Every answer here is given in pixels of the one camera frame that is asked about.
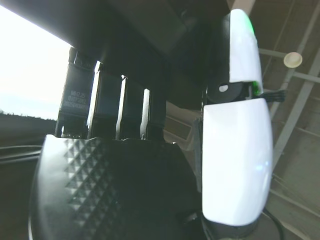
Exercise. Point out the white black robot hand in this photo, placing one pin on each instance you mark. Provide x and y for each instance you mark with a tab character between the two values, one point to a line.
235	150

